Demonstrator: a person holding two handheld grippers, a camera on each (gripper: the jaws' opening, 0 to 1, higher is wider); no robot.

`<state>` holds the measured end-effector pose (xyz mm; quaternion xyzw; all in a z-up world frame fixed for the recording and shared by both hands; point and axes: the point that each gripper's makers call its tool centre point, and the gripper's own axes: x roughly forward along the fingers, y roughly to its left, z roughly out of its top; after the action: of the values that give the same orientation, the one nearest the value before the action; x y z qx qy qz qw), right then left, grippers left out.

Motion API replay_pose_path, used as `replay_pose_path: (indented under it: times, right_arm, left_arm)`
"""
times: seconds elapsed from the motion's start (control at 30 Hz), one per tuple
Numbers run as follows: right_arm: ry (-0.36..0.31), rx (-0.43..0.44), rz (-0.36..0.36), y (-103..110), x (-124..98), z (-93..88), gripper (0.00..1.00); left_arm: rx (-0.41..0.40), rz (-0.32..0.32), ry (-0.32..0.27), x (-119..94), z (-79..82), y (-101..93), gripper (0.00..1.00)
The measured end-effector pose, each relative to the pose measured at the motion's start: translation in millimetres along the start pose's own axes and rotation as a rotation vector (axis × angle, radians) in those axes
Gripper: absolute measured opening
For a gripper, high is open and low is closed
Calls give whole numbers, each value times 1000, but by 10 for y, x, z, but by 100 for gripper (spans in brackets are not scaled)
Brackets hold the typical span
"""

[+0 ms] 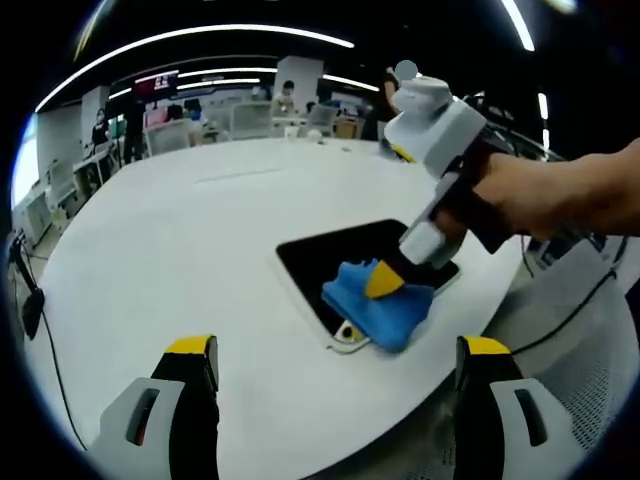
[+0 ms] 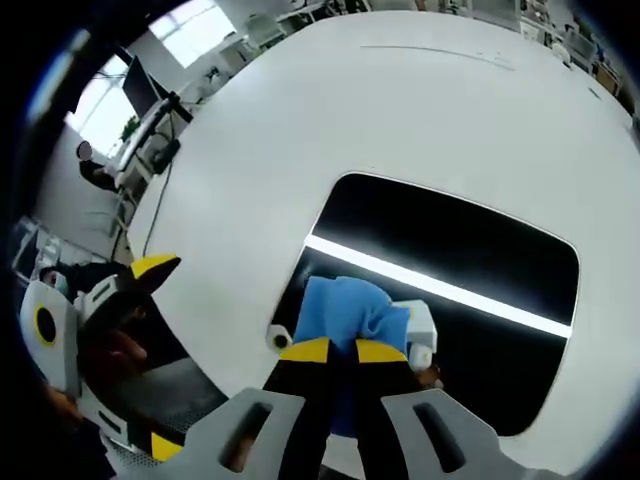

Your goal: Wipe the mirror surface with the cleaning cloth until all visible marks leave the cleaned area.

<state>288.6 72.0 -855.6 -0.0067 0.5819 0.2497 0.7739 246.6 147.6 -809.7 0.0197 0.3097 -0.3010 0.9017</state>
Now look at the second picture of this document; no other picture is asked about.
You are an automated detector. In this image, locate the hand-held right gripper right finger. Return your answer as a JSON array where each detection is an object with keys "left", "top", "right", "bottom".
[{"left": 349, "top": 337, "right": 516, "bottom": 480}]

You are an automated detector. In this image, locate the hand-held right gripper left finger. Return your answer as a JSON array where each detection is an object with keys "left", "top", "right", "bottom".
[{"left": 167, "top": 335, "right": 334, "bottom": 480}]

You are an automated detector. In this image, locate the blue cleaning cloth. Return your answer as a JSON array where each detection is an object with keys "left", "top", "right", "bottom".
[{"left": 291, "top": 274, "right": 417, "bottom": 439}]

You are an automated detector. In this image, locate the person's left hand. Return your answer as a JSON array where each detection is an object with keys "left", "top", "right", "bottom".
[{"left": 82, "top": 294, "right": 170, "bottom": 384}]

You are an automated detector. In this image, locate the grey mesh office chair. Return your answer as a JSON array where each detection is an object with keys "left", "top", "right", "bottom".
[{"left": 127, "top": 355, "right": 229, "bottom": 454}]

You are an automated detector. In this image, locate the black computer monitor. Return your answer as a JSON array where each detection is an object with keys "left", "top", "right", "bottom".
[{"left": 121, "top": 54, "right": 160, "bottom": 120}]

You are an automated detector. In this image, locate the thin black cable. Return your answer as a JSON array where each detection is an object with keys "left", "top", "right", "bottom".
[{"left": 141, "top": 158, "right": 175, "bottom": 257}]

